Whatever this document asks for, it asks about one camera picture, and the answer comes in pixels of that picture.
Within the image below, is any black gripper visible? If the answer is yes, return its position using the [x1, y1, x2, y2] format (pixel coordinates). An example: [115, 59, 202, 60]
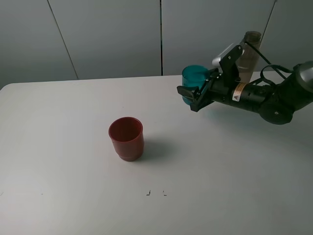
[177, 68, 276, 113]

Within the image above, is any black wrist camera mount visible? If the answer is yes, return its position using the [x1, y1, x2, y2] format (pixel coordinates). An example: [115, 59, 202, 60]
[212, 43, 244, 87]

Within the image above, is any teal transparent plastic cup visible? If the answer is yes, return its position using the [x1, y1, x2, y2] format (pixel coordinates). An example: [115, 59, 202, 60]
[182, 65, 209, 90]

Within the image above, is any smoky transparent water bottle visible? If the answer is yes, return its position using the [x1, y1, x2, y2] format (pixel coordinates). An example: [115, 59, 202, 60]
[236, 31, 262, 83]

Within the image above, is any red plastic cup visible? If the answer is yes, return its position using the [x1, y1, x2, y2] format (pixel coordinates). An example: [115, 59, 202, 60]
[108, 117, 144, 162]

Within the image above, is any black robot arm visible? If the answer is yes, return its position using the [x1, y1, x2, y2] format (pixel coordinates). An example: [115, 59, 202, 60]
[177, 61, 313, 125]

